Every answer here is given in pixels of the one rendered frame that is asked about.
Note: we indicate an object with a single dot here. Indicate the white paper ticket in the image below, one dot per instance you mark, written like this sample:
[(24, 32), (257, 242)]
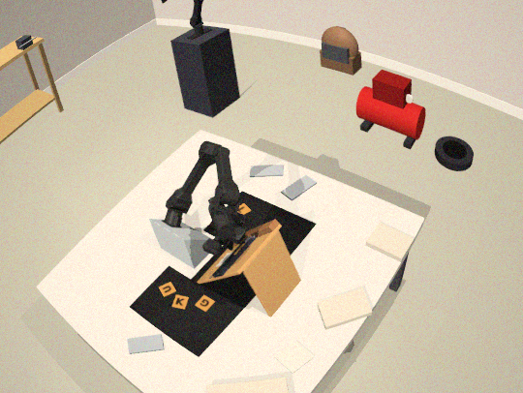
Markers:
[(223, 259)]

